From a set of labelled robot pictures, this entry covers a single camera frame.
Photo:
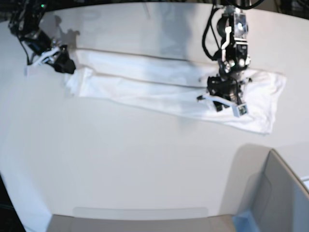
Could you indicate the grey open storage box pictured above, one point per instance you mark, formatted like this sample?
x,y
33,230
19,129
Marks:
x,y
260,180

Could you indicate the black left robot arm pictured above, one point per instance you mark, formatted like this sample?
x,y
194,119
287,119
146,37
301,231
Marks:
x,y
166,30

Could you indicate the blue cloth in box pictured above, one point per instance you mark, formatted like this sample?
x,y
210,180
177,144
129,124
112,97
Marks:
x,y
245,222

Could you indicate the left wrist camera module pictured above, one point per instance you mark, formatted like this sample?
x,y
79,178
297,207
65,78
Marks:
x,y
240,110

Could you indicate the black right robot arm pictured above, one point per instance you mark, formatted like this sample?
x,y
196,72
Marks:
x,y
26,29

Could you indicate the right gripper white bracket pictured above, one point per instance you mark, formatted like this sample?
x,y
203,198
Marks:
x,y
47,57

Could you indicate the white t-shirt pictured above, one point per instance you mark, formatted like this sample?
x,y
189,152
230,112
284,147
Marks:
x,y
261,96

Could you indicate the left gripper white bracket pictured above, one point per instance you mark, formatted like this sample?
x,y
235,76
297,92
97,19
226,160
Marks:
x,y
217,99

